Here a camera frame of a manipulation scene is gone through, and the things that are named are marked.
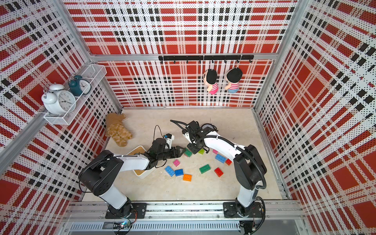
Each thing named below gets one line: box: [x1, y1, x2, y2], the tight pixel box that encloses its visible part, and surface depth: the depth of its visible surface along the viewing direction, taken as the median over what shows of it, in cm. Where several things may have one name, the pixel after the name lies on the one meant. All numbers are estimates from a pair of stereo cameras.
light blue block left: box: [164, 165, 176, 178], surface depth 88 cm
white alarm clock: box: [41, 83, 77, 115], surface depth 63 cm
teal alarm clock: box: [68, 74, 92, 96], surface depth 73 cm
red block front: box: [213, 166, 224, 178], surface depth 88 cm
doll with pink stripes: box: [203, 69, 219, 95], surface depth 98 cm
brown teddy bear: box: [105, 112, 133, 147], surface depth 98 cm
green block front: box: [199, 164, 212, 175], surface depth 89 cm
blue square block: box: [174, 168, 184, 177], surface depth 88 cm
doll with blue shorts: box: [224, 67, 243, 94], surface depth 97 cm
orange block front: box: [183, 173, 193, 182], surface depth 85 cm
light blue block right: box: [214, 153, 227, 164], surface depth 94 cm
